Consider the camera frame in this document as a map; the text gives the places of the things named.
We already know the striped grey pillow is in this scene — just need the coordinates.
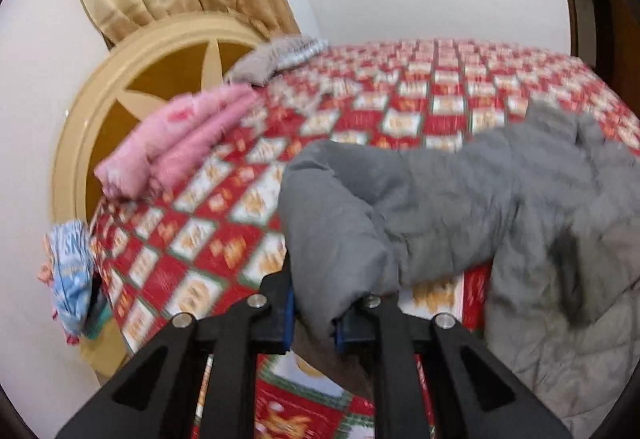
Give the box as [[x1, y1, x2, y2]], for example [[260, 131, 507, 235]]
[[224, 35, 329, 86]]

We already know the pink folded blanket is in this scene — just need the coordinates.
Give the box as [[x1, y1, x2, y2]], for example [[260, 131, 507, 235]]
[[93, 84, 258, 200]]

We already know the blue printed cloth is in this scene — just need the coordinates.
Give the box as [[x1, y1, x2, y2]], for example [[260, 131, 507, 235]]
[[38, 219, 112, 345]]

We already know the cream round wooden headboard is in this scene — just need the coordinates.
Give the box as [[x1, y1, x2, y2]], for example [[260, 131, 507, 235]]
[[52, 14, 282, 381]]

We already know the grey puffer jacket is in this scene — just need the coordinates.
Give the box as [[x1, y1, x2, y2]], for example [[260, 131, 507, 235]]
[[278, 102, 639, 438]]

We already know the red patchwork bear bedspread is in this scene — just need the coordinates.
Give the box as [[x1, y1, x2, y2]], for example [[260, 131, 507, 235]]
[[91, 40, 639, 438]]

